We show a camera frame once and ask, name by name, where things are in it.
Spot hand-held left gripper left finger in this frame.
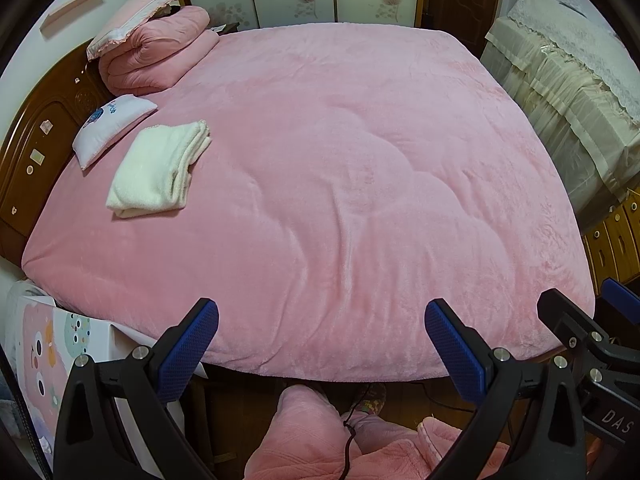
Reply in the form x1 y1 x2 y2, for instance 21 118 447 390
52 298 220 480

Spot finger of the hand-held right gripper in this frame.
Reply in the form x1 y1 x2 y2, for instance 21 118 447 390
600 277 640 326
536 288 621 356

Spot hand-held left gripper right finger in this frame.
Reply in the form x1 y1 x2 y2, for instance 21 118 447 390
424 298 587 480

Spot white towel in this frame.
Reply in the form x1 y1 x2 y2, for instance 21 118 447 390
105 120 212 219

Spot wooden drawer cabinet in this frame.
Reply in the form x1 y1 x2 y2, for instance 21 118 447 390
582 187 640 296

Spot patterned slipper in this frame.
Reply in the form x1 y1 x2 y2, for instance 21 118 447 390
350 382 388 418

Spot person's pink pajama legs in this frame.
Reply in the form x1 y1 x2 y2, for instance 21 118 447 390
245 385 511 480

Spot cartoon printed white box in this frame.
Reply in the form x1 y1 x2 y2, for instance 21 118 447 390
5 280 208 456

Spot cream lace-covered furniture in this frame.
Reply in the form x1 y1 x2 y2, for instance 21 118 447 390
481 0 640 211

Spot pink plush bed blanket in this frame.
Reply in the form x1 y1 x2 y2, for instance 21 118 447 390
21 22 597 382

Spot carved wooden headboard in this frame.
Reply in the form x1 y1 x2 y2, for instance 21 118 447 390
0 40 113 261

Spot small white printed pillow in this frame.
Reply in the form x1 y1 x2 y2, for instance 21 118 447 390
72 94 158 171

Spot folded pink quilt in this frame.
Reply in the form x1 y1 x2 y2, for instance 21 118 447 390
97 6 221 97

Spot pink lace-edged pillow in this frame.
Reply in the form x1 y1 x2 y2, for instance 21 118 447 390
86 0 196 62

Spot brown wooden door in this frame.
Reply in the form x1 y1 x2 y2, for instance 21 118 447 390
420 0 506 51

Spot thin black cable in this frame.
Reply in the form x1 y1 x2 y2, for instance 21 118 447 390
340 382 376 480

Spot thick black gripper cable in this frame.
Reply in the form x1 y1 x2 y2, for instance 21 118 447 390
0 347 53 480

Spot pink wall shelf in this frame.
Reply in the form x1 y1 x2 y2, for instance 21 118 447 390
40 0 110 36

